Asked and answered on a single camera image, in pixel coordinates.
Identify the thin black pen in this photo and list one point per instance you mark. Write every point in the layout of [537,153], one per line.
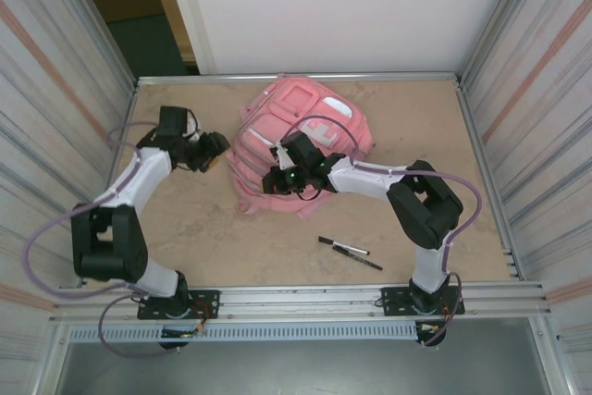
[358,258]

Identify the black marker with white label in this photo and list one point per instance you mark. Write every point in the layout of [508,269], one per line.
[344,246]

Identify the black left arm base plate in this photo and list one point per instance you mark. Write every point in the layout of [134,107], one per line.
[208,302]

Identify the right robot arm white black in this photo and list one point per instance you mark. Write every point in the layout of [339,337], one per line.
[365,177]

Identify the wide aluminium frame rail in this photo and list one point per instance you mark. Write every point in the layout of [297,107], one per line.
[300,295]

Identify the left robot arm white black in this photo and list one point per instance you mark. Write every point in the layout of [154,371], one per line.
[139,173]

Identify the slim aluminium frame rail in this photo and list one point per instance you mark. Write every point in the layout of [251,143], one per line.
[416,77]

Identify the cream door frame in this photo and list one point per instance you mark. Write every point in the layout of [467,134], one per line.
[173,6]

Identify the aluminium side rail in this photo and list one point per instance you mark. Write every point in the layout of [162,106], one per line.
[109,182]
[489,182]

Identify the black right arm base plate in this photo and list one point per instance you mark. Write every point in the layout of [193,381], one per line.
[393,300]

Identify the grey metal shelf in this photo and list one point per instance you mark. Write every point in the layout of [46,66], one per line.
[300,367]

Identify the pink student backpack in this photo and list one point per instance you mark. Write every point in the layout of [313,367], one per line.
[296,99]

